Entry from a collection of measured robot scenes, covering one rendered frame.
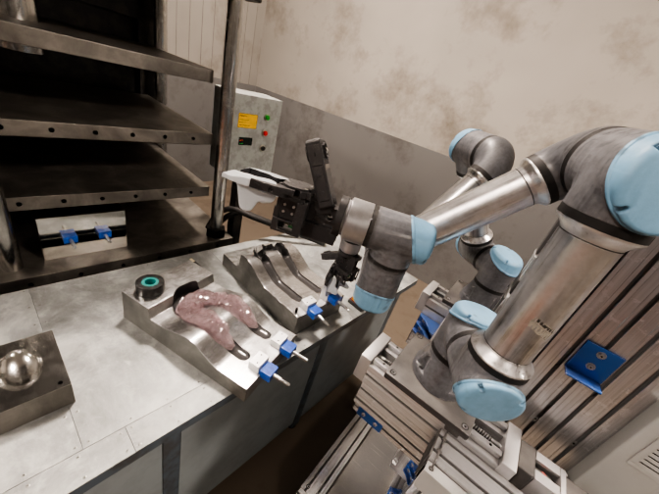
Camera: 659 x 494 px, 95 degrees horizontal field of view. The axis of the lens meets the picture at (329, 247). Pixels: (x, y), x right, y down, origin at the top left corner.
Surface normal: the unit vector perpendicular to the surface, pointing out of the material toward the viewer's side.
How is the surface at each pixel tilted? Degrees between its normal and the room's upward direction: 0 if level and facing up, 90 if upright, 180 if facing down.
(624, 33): 90
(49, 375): 0
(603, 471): 90
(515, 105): 90
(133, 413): 0
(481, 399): 98
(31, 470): 0
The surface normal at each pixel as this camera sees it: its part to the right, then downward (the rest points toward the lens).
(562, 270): -0.79, 0.10
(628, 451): -0.59, 0.25
